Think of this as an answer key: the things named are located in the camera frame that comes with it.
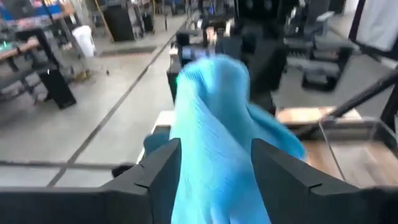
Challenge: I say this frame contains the clear plastic bin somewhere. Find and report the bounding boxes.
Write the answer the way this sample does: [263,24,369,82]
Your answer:
[317,117,398,189]

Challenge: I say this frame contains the blue microfiber towel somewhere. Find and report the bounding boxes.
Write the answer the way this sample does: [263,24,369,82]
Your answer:
[142,54,307,224]

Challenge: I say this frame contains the grey step platform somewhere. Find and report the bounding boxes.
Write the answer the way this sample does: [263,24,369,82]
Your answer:
[284,34,355,93]

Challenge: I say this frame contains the white waste bin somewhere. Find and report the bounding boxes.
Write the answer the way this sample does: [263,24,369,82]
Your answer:
[72,24,96,58]

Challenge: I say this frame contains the black cabinet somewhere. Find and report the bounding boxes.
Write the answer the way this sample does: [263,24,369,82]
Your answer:
[102,2,137,43]

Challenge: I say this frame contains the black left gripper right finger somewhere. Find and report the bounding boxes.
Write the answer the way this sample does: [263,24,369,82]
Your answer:
[252,138,374,224]

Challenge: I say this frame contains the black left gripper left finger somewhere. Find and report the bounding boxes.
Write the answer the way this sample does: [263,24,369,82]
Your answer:
[93,138,182,224]

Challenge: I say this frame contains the black aluminium table frame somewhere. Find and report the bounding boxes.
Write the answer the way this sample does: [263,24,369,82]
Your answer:
[294,70,398,139]

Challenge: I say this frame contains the black computer tower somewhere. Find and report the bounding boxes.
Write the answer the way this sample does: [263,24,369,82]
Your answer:
[39,67,77,110]

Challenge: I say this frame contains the white panel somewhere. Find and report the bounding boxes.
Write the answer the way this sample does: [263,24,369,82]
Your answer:
[348,0,398,60]

